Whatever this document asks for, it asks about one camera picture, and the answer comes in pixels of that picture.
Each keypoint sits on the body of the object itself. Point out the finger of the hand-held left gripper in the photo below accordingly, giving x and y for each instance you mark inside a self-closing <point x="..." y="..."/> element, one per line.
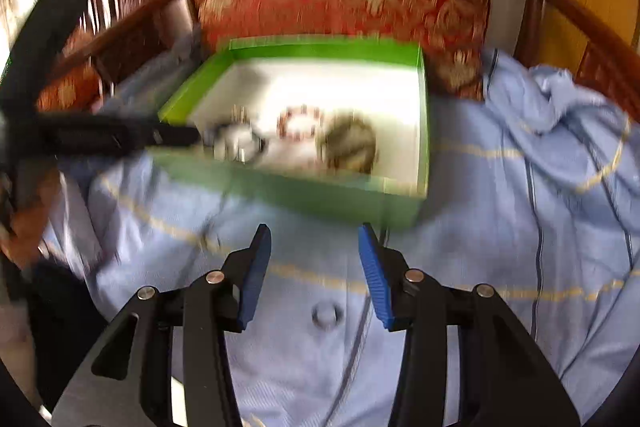
<point x="160" y="134"/>

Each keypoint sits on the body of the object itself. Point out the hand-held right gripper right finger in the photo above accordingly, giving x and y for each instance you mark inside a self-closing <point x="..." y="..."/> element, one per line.
<point x="374" y="277"/>

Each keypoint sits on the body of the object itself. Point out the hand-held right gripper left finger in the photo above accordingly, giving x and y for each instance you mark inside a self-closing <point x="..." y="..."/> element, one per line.
<point x="254" y="277"/>

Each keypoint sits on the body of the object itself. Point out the silver bangle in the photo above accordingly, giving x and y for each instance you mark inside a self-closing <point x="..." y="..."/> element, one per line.
<point x="235" y="142"/>

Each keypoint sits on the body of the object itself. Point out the green cardboard box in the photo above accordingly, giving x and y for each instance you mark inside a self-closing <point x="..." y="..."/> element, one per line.
<point x="300" y="197"/>

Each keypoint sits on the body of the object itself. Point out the person's left hand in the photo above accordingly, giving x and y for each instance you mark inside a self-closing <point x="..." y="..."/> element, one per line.
<point x="32" y="227"/>

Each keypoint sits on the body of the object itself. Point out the small red patterned cushion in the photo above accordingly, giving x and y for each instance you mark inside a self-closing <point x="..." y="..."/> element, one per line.
<point x="70" y="77"/>

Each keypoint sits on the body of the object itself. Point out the light blue striped cloth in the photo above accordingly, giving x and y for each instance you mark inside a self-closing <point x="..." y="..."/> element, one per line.
<point x="475" y="207"/>

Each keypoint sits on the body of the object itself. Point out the person's dark clothing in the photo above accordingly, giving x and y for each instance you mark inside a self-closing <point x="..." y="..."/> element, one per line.
<point x="65" y="332"/>

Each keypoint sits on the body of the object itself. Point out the carved wooden sofa frame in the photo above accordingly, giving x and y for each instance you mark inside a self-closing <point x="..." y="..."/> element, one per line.
<point x="135" y="12"/>

